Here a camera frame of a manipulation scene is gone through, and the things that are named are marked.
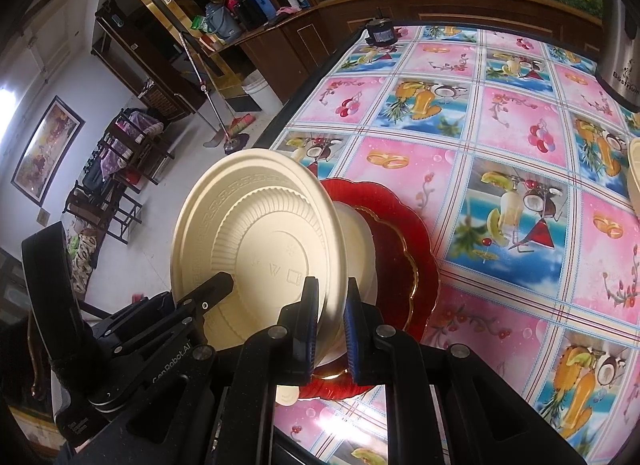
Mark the tall wooden display cabinet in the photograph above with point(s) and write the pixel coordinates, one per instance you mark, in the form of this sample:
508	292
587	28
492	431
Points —
150	10

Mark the large red ruffled plate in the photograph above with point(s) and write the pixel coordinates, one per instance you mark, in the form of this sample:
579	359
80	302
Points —
387	195

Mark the framed wall picture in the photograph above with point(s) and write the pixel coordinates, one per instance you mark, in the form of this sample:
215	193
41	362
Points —
47	150

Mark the purple clothes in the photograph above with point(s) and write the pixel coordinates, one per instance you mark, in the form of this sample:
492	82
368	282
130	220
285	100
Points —
142	125

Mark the patterned cloth pile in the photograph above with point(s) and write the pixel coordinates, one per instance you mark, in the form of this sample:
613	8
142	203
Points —
82	260

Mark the white plastic bucket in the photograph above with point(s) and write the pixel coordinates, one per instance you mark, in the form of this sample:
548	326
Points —
260	90

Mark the small black device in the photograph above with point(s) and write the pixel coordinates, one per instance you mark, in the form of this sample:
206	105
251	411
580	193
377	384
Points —
380	35

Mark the large white bowl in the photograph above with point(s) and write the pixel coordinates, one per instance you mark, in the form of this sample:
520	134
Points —
357	245

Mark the dark wooden chair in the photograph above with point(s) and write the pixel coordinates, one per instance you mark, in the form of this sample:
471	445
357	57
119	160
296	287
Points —
150	155
117	215

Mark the stainless steel thermos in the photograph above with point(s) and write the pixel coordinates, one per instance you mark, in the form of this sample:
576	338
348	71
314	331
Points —
622	55

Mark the red gold-rimmed plate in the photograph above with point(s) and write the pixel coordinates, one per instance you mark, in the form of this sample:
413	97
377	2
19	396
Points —
395	265

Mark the black-rimmed table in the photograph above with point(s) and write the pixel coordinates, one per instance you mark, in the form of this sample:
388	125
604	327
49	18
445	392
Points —
306	86

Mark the printed pink blue tablecloth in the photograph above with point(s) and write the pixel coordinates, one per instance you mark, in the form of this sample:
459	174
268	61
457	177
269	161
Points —
500	120

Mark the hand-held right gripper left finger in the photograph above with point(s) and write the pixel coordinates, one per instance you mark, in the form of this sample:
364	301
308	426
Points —
311	330

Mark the cream ribbed bowl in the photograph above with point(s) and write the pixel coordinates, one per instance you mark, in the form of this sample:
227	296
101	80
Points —
635	160
250	225

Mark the colourful broom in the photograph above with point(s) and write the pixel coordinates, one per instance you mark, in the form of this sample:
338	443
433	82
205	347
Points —
242	123

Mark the black bag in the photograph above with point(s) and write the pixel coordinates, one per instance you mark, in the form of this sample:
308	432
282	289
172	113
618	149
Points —
94	177

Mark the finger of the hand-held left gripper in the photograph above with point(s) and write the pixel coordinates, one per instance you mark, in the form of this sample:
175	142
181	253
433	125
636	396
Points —
200	297

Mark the wall switch plate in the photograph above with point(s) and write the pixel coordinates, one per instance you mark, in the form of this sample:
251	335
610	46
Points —
43	217

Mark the black red thermos flask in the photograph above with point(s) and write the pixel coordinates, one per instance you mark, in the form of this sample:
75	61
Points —
242	5

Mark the brown wooden cabinet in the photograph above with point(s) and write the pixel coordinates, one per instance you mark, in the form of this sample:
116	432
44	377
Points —
300	45

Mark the pink cloth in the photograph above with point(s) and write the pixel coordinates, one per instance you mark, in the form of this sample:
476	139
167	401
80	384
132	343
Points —
286	10

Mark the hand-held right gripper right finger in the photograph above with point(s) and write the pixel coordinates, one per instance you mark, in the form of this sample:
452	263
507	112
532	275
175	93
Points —
356	340

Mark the green plastic bag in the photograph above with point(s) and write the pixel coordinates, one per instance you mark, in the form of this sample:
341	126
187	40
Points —
200	22

